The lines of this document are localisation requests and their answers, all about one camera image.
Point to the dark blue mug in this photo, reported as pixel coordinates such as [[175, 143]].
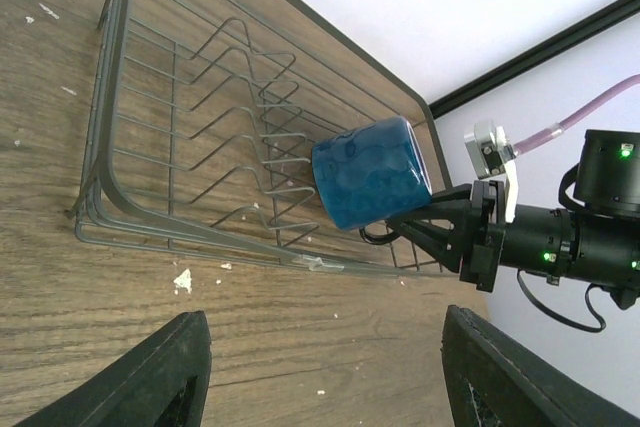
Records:
[[370, 174]]

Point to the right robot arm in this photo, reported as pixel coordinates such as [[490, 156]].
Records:
[[593, 236]]

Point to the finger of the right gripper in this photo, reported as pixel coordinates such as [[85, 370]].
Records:
[[445, 237], [452, 205]]

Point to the black aluminium frame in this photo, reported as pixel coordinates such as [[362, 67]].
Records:
[[561, 42]]

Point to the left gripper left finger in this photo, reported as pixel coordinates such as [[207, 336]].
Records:
[[162, 381]]

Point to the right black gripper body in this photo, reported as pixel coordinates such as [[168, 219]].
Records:
[[484, 235]]

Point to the black wire dish rack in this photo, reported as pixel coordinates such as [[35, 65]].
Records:
[[203, 117]]

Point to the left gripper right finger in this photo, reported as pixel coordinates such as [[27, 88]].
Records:
[[492, 380]]

